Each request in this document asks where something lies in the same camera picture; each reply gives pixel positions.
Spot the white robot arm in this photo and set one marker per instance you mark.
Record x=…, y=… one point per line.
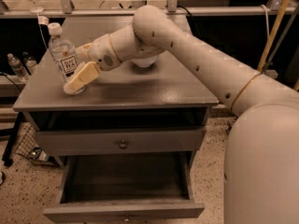
x=261, y=167

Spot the yellow metal ladder frame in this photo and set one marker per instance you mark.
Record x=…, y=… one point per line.
x=269, y=54

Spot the round metal drawer knob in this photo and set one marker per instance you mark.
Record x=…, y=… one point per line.
x=123, y=144

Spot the water bottle on left ledge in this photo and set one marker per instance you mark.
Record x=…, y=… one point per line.
x=18, y=68

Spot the grey wooden drawer cabinet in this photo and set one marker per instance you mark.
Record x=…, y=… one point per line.
x=164, y=96

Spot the closed grey top drawer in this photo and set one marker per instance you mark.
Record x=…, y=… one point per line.
x=91, y=142

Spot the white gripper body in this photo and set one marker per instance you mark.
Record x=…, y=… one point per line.
x=100, y=52

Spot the black wire basket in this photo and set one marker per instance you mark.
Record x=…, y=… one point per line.
x=31, y=150

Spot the black stand leg left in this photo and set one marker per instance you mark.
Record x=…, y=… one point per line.
x=12, y=136

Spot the white ceramic bowl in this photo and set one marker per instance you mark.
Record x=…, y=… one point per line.
x=145, y=62

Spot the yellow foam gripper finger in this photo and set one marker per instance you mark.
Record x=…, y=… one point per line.
x=85, y=74
x=83, y=53

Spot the open grey middle drawer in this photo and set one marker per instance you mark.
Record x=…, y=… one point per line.
x=125, y=187

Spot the dark bottle on left ledge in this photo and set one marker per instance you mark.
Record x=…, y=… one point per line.
x=30, y=62

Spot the clear tea bottle white cap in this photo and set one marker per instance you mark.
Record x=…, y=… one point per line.
x=62, y=51

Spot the white lamp with cord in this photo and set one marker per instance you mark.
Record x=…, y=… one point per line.
x=43, y=21

